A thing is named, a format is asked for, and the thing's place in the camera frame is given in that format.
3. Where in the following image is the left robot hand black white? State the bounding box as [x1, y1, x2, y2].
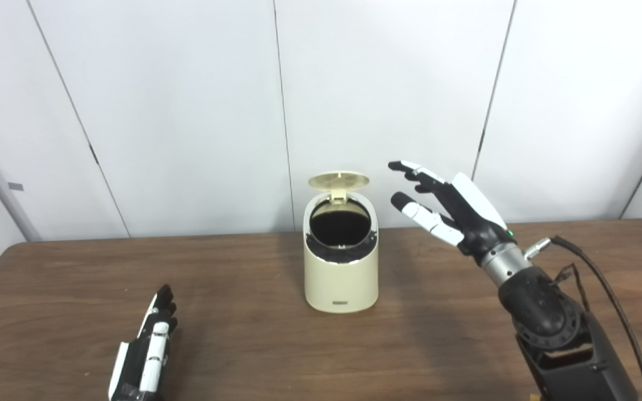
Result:
[108, 284, 179, 401]

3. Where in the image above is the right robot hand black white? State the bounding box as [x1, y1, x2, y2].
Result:
[388, 160, 517, 267]

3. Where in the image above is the cream round bin lid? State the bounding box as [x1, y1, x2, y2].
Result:
[308, 172, 370, 204]

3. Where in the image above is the cream-colored bin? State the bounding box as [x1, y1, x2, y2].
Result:
[303, 172, 380, 314]

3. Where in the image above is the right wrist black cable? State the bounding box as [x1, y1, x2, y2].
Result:
[524, 236, 642, 401]

